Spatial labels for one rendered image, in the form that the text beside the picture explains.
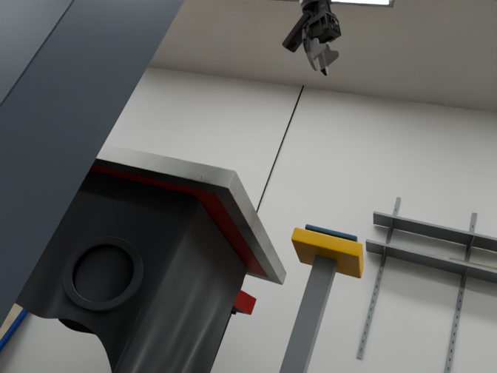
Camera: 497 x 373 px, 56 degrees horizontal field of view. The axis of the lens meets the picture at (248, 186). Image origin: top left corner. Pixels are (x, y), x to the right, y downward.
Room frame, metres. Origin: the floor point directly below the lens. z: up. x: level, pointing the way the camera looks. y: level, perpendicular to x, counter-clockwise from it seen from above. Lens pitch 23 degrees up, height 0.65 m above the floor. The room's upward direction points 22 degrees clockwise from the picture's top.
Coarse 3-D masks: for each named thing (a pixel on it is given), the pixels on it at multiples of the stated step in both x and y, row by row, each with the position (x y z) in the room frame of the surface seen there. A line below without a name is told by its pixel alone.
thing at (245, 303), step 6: (240, 294) 2.38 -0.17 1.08; (246, 294) 2.41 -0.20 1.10; (240, 300) 2.39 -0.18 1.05; (246, 300) 2.42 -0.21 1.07; (252, 300) 2.44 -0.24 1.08; (234, 306) 2.39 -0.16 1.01; (240, 306) 2.40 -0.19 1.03; (246, 306) 2.42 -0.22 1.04; (252, 306) 2.45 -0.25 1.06; (234, 312) 2.54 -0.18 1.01; (240, 312) 2.50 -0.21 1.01; (246, 312) 2.44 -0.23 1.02
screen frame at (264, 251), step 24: (120, 168) 0.88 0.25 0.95; (144, 168) 0.84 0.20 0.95; (168, 168) 0.82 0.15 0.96; (192, 168) 0.80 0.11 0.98; (216, 168) 0.78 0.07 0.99; (216, 192) 0.81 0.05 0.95; (240, 192) 0.82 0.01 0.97; (240, 216) 0.88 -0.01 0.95; (264, 240) 1.03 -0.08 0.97; (264, 264) 1.16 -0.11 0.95
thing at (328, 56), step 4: (328, 48) 1.05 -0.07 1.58; (324, 52) 1.06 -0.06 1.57; (328, 52) 1.05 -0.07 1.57; (332, 52) 1.04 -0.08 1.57; (336, 52) 1.04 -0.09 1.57; (320, 56) 1.07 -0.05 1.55; (324, 56) 1.06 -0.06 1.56; (328, 56) 1.06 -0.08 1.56; (332, 56) 1.05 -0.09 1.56; (336, 56) 1.04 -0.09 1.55; (320, 60) 1.07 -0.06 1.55; (324, 60) 1.07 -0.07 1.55; (328, 60) 1.06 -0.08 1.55; (332, 60) 1.05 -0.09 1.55; (320, 64) 1.07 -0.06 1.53; (324, 64) 1.07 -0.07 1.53; (328, 64) 1.07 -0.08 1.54; (324, 68) 1.07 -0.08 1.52; (324, 72) 1.07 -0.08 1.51
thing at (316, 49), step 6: (312, 42) 1.03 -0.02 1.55; (318, 42) 1.01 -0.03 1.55; (312, 48) 1.03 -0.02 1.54; (318, 48) 1.01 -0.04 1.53; (324, 48) 1.00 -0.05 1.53; (306, 54) 1.04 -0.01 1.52; (312, 54) 1.03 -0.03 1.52; (318, 54) 1.01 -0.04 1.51; (312, 60) 1.03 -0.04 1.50; (312, 66) 1.04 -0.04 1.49
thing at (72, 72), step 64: (0, 0) 0.49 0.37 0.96; (64, 0) 0.46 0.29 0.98; (128, 0) 0.53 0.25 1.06; (0, 64) 0.47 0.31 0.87; (64, 64) 0.50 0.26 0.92; (128, 64) 0.59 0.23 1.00; (0, 128) 0.47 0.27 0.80; (64, 128) 0.55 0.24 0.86; (0, 192) 0.52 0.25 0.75; (64, 192) 0.61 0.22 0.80; (0, 256) 0.57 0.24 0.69; (0, 320) 0.62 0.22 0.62
